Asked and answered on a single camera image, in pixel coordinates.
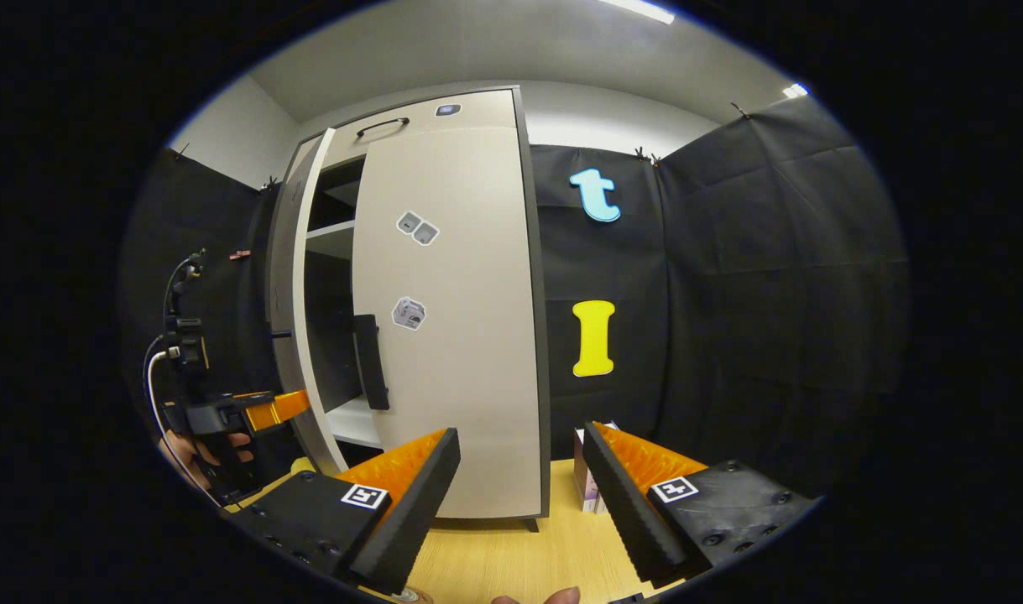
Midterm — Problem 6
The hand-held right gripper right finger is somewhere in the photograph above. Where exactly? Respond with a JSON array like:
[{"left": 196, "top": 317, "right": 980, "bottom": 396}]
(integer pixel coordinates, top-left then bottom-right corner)
[{"left": 579, "top": 420, "right": 820, "bottom": 589}]

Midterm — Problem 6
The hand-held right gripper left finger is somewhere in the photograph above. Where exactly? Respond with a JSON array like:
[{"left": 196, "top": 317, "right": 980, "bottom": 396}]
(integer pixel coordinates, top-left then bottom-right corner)
[{"left": 224, "top": 428, "right": 462, "bottom": 596}]

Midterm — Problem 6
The white cabinet door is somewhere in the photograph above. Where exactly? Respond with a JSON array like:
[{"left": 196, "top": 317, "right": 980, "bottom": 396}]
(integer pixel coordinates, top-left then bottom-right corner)
[
  {"left": 351, "top": 126, "right": 553, "bottom": 520},
  {"left": 265, "top": 128, "right": 349, "bottom": 478}
]

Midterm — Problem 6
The white grey cabinet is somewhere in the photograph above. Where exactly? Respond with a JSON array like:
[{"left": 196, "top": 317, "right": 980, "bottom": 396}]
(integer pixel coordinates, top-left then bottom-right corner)
[{"left": 264, "top": 84, "right": 555, "bottom": 534}]

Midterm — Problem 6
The white cabinet shelf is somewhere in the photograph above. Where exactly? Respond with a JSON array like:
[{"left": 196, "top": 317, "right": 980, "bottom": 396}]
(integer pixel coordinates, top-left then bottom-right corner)
[
  {"left": 305, "top": 220, "right": 358, "bottom": 262},
  {"left": 326, "top": 396, "right": 384, "bottom": 450}
]

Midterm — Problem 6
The white cabinet drawer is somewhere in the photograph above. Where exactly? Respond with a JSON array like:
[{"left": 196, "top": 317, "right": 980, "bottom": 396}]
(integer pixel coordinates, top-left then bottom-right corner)
[{"left": 313, "top": 88, "right": 520, "bottom": 169}]

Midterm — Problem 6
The white pink box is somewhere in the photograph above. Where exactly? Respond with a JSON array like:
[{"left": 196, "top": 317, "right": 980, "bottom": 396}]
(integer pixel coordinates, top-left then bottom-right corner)
[{"left": 572, "top": 421, "right": 623, "bottom": 515}]

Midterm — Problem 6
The black backdrop cloth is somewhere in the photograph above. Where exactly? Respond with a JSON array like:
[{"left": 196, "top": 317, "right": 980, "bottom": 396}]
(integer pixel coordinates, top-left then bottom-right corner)
[
  {"left": 118, "top": 147, "right": 284, "bottom": 487},
  {"left": 526, "top": 94, "right": 913, "bottom": 504}
]

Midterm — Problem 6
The long ceiling light panel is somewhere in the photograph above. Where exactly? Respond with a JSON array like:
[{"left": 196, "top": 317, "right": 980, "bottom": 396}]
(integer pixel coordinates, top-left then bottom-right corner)
[{"left": 598, "top": 0, "right": 677, "bottom": 26}]

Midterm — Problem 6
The white cable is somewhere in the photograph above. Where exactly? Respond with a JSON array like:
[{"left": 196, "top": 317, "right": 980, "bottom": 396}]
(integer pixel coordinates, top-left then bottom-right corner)
[{"left": 144, "top": 347, "right": 220, "bottom": 497}]

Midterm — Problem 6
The black door handle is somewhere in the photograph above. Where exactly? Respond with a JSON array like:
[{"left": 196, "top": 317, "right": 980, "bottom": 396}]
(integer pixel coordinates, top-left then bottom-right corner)
[{"left": 351, "top": 314, "right": 391, "bottom": 413}]

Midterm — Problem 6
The black cable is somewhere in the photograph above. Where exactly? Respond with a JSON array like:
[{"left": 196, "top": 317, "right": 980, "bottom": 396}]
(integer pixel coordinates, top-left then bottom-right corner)
[{"left": 162, "top": 248, "right": 207, "bottom": 321}]

